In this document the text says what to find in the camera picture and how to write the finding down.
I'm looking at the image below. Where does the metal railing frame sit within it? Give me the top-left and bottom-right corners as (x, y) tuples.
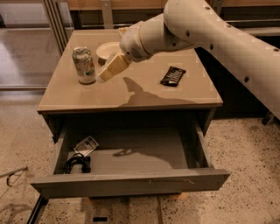
(39, 0), (280, 52)

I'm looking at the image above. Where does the black coiled cable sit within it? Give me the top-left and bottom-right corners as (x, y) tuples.
(63, 152), (92, 175)

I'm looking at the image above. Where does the black snack bar wrapper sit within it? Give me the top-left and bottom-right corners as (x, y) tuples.
(160, 66), (186, 87)

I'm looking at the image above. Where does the open grey top drawer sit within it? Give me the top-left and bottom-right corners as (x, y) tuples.
(30, 122), (230, 198)

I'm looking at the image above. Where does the grey metal hook bar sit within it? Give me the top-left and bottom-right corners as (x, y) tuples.
(0, 166), (28, 187)

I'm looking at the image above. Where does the black floor leg bar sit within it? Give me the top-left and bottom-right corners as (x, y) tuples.
(26, 195), (48, 224)

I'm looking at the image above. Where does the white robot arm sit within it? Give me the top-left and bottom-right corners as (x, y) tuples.
(96, 0), (280, 119)

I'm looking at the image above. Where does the white paper card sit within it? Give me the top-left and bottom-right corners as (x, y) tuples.
(73, 136), (99, 157)

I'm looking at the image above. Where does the grey cabinet with tan top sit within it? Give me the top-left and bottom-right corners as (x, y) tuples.
(38, 29), (222, 135)

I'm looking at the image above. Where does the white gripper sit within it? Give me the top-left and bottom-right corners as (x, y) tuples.
(96, 21), (151, 83)

